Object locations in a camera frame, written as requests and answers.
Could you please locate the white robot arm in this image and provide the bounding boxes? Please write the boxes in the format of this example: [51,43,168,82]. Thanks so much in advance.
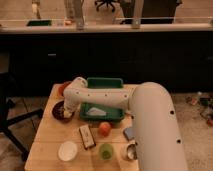
[63,77,188,171]

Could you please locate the purple grapes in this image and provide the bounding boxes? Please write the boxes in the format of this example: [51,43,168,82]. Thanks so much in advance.
[57,109,65,119]

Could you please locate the dark brown bowl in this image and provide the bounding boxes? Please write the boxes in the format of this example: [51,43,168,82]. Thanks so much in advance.
[52,101,74,123]

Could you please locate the green plastic tray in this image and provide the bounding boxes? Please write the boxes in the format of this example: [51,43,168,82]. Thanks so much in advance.
[79,77,124,122]

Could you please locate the white cloth in tray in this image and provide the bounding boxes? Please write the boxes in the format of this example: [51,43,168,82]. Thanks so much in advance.
[86,107,106,116]

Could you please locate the orange plate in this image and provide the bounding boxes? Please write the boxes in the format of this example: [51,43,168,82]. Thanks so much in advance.
[58,81,72,97]

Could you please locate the red peach fruit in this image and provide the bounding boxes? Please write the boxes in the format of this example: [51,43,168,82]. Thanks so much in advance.
[98,122,111,136]

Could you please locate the green plastic cup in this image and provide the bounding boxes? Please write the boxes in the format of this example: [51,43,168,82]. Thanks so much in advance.
[99,143,114,160]

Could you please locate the black office chair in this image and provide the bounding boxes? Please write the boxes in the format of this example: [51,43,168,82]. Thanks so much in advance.
[0,51,44,163]

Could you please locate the blue sponge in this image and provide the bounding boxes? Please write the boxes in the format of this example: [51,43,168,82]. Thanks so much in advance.
[123,127,134,141]

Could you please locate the metal measuring cup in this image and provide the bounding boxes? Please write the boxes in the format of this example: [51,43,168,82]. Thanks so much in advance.
[120,144,137,161]

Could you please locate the green bin on counter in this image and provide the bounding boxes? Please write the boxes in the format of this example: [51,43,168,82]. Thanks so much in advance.
[26,20,52,27]

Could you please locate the background office chair base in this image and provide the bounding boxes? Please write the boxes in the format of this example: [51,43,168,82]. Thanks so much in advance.
[94,0,118,12]

